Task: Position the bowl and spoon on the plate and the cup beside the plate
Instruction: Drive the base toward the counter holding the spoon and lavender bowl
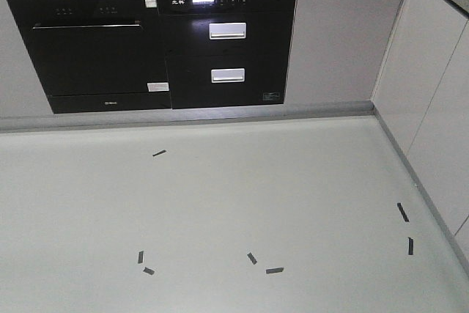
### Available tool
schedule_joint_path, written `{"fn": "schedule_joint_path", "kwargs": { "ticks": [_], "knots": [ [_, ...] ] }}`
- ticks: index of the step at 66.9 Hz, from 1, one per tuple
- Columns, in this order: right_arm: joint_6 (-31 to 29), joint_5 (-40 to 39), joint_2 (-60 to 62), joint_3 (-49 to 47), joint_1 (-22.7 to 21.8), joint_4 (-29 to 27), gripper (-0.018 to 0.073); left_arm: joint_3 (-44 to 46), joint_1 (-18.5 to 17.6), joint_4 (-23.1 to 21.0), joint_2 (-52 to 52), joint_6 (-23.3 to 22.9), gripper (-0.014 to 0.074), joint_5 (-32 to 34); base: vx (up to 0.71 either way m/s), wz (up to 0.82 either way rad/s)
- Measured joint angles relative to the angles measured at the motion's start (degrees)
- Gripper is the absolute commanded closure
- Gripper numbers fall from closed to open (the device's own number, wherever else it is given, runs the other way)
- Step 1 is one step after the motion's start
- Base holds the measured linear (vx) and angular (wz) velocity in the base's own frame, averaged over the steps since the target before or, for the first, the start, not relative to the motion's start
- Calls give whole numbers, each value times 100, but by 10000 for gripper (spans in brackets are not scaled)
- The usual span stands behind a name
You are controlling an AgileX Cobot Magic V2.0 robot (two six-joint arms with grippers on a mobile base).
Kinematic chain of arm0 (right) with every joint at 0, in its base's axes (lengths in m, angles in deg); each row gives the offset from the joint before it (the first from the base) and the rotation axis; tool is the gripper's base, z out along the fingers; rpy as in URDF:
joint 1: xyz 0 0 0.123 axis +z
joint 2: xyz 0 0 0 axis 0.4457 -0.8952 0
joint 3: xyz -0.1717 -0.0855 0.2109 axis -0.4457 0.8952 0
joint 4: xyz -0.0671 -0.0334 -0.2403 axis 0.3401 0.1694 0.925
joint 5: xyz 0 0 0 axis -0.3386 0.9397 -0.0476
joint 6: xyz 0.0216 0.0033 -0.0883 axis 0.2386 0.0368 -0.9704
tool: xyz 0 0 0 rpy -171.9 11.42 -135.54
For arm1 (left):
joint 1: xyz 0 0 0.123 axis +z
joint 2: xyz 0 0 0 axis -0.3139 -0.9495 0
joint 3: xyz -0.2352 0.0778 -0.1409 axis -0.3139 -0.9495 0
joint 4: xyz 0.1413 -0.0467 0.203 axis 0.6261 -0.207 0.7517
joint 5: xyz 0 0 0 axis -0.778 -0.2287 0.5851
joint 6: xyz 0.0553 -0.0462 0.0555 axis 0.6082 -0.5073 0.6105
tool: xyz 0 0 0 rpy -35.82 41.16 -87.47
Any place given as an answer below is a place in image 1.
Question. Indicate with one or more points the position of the black floor tape strip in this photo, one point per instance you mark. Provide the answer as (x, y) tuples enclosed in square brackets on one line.
[(410, 246), (274, 270), (252, 258), (149, 271), (141, 257), (159, 153), (402, 212)]

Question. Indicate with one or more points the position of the black disinfection cabinet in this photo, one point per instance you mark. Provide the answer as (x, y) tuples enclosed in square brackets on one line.
[(190, 55)]

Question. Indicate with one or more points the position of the grey cabinet door panel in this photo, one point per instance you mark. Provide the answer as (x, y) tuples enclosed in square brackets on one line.
[(337, 49)]

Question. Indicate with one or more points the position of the black built-in dishwasher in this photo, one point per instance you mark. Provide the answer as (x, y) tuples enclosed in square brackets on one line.
[(95, 55)]

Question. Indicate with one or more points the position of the lower silver drawer handle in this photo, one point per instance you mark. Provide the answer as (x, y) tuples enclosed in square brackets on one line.
[(234, 75)]

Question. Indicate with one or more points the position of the silver drawer handle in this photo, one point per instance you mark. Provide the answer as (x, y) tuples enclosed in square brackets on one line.
[(234, 75), (227, 31)]

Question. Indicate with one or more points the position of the upper silver drawer handle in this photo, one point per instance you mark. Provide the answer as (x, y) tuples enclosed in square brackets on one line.
[(227, 31)]

